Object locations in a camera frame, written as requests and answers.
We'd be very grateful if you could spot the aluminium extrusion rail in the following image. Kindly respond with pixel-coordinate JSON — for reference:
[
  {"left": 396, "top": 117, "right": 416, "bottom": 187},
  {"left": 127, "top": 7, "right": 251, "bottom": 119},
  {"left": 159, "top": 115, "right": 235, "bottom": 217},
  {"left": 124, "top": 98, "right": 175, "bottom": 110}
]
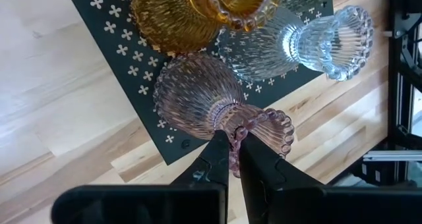
[{"left": 362, "top": 150, "right": 422, "bottom": 161}]

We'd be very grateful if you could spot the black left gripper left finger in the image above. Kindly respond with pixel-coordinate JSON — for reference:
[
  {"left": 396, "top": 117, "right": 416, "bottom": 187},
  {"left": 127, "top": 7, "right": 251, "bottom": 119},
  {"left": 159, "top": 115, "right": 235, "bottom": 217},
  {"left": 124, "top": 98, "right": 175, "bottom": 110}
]
[{"left": 51, "top": 130, "right": 231, "bottom": 224}]

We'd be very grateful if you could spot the pink glass candlestick holder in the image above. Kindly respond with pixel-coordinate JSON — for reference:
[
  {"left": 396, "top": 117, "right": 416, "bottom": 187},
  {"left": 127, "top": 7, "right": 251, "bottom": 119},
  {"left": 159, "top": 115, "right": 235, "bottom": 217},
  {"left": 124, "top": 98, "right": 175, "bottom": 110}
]
[{"left": 152, "top": 52, "right": 296, "bottom": 179}]

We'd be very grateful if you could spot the black perforated metal shelf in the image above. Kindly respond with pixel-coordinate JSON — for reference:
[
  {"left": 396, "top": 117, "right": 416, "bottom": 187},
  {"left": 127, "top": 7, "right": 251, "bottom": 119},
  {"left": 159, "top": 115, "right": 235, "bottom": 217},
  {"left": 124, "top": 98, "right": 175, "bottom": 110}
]
[{"left": 64, "top": 0, "right": 336, "bottom": 165}]

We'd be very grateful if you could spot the amber glass candlestick holder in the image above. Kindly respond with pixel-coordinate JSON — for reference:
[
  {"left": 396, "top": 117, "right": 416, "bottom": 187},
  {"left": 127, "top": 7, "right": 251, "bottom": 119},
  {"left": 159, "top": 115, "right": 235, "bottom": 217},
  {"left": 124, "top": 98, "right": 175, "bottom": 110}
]
[{"left": 130, "top": 0, "right": 286, "bottom": 57}]

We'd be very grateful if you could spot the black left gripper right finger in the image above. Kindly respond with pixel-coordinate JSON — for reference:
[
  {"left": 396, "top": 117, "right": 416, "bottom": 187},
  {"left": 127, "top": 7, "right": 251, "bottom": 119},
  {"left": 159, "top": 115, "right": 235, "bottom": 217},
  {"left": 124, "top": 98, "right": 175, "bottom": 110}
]
[{"left": 237, "top": 131, "right": 422, "bottom": 224}]

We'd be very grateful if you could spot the black aluminium table frame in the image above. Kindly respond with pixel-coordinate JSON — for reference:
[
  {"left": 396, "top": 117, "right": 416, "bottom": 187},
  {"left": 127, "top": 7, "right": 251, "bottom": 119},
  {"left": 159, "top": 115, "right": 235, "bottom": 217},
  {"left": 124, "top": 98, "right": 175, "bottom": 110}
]
[{"left": 329, "top": 0, "right": 422, "bottom": 188}]

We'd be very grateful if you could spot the clear glass candlestick holder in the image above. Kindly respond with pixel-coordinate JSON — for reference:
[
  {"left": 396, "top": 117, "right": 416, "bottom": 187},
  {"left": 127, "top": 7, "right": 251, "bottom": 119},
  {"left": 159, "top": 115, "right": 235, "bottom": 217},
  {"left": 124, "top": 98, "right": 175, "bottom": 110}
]
[{"left": 216, "top": 5, "right": 375, "bottom": 83}]

